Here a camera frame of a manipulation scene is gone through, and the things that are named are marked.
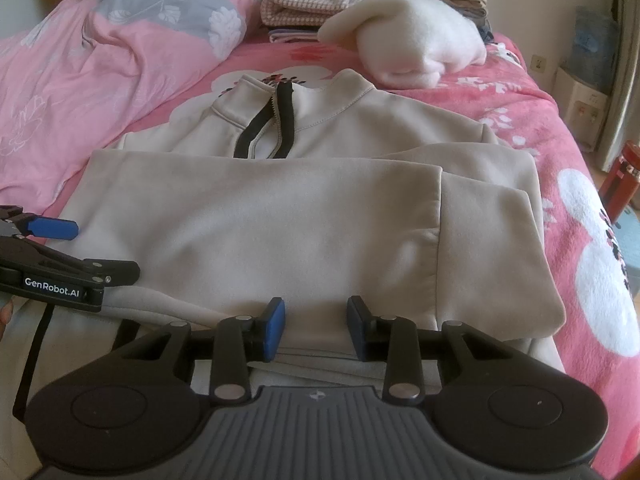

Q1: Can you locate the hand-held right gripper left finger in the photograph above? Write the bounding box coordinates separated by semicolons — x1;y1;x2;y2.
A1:
117;296;287;403

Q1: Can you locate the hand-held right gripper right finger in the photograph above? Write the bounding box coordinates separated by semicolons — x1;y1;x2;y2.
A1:
346;295;508;403

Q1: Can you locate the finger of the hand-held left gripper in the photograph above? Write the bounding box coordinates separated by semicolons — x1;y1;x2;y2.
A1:
30;250;141;286
0;206;80;241

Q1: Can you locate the beige jacket with black trim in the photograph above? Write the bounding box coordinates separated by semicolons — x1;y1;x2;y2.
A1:
0;69;568;441

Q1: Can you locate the pink grey floral duvet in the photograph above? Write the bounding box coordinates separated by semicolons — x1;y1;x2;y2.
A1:
0;0;296;206

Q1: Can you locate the pink floral bed blanket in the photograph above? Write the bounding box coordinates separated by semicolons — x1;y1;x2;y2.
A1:
165;30;640;461

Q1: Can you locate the folded lilac sheet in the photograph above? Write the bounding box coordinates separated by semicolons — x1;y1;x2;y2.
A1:
268;25;333;45

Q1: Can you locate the white fleece folded blanket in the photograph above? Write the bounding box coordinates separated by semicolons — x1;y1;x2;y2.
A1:
317;0;488;88

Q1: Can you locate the red bottle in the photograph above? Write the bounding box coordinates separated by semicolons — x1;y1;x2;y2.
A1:
597;140;640;206

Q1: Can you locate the white water dispenser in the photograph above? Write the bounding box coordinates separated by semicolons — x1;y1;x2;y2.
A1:
552;66;611;153

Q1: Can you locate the checked folded cloth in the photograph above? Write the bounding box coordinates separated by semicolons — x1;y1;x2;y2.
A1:
260;0;373;28

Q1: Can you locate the grey curtain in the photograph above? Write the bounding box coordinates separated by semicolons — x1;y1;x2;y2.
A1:
595;0;640;176

